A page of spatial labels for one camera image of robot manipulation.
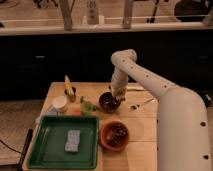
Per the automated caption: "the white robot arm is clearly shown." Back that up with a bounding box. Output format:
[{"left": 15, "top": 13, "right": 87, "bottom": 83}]
[{"left": 111, "top": 49, "right": 213, "bottom": 171}]

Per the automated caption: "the white knife on table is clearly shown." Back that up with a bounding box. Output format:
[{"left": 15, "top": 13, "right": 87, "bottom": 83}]
[{"left": 127, "top": 86, "right": 145, "bottom": 91}]

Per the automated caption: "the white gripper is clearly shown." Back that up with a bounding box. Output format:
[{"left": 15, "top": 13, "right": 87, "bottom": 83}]
[{"left": 111, "top": 76, "right": 128, "bottom": 101}]

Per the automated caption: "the orange carrot toy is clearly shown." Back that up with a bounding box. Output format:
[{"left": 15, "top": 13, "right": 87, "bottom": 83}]
[{"left": 71, "top": 108, "right": 82, "bottom": 116}]

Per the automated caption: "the dark purple bowl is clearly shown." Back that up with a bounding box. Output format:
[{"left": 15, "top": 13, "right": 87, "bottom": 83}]
[{"left": 99, "top": 92, "right": 120, "bottom": 113}]

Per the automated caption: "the clear plastic wrap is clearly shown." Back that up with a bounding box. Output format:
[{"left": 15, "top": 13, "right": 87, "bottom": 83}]
[{"left": 35, "top": 105, "right": 57, "bottom": 124}]

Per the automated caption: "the yellow banana toy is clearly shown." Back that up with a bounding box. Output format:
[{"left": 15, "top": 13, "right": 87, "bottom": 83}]
[{"left": 65, "top": 75, "right": 74, "bottom": 96}]

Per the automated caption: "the white cup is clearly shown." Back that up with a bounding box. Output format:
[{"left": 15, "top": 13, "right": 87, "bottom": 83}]
[{"left": 52, "top": 96, "right": 68, "bottom": 112}]

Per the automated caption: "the blue grey sponge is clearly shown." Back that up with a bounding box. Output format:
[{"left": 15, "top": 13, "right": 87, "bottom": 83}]
[{"left": 65, "top": 130, "right": 80, "bottom": 152}]

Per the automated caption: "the green plastic tray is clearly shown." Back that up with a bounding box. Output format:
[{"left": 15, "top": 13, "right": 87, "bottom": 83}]
[{"left": 27, "top": 116, "right": 99, "bottom": 170}]

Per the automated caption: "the black cable at left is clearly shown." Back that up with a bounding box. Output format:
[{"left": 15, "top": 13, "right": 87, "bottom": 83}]
[{"left": 0, "top": 128, "right": 34, "bottom": 171}]

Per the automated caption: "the orange terracotta bowl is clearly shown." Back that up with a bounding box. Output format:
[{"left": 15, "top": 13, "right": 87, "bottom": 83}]
[{"left": 99, "top": 121, "right": 130, "bottom": 152}]

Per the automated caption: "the green leafy vegetable toy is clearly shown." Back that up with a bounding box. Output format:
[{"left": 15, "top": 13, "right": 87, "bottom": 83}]
[{"left": 80, "top": 97, "right": 97, "bottom": 115}]

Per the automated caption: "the small dark cup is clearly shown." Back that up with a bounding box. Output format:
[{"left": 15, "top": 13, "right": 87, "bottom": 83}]
[{"left": 64, "top": 87, "right": 76, "bottom": 103}]

